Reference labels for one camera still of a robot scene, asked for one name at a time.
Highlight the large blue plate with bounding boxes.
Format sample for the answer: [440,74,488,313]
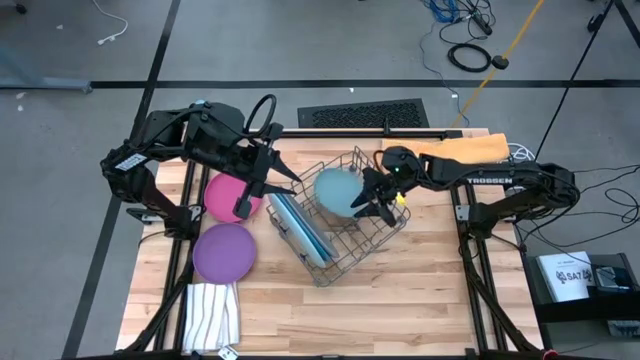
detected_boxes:
[277,192,335,264]

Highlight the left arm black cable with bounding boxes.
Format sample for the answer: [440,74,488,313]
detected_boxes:
[242,93,279,141]

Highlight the black cart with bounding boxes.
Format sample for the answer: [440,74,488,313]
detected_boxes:
[522,251,640,351]

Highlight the pink plate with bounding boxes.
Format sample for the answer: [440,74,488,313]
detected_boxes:
[203,172,265,224]

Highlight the black electronic device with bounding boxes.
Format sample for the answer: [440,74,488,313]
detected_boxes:
[591,264,635,292]

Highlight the large pale mint plate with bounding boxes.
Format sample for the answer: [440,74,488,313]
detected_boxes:
[267,193,329,270]

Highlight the grey table leg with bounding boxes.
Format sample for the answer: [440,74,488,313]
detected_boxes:
[0,44,94,95]

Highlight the black slanting cable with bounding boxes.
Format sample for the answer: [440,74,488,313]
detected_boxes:
[533,0,617,147]

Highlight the white floor cable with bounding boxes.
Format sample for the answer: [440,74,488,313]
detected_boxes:
[91,0,130,47]

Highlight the purple plate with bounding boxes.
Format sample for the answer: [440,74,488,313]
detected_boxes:
[192,222,258,286]

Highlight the blue cable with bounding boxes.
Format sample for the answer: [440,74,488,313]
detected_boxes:
[418,0,472,129]

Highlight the black coiled cable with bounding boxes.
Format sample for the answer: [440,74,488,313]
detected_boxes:
[446,42,494,74]

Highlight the grey wire dish rack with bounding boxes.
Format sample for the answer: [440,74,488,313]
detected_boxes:
[264,145,413,288]

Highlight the small teal plate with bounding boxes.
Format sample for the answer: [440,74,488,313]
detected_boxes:
[313,167,366,219]

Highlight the white striped cloth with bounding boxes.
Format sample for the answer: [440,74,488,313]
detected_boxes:
[181,281,243,354]

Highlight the yellow cloth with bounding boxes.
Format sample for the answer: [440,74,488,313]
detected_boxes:
[381,132,511,166]

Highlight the black floor vent grille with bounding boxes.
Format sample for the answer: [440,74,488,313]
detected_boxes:
[297,97,431,130]

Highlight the yellow cable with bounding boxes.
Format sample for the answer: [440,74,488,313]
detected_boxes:
[451,0,546,129]

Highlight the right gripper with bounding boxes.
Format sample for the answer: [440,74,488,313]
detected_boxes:
[349,145,426,220]

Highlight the black aluminium table frame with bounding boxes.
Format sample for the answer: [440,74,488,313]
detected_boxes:
[119,127,549,360]

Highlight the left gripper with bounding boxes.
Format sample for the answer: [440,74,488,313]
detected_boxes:
[219,137,304,198]

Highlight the white printed booklet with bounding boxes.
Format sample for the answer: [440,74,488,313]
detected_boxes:
[538,250,597,303]

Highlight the black power strip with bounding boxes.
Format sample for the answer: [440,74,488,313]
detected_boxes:
[469,10,495,36]

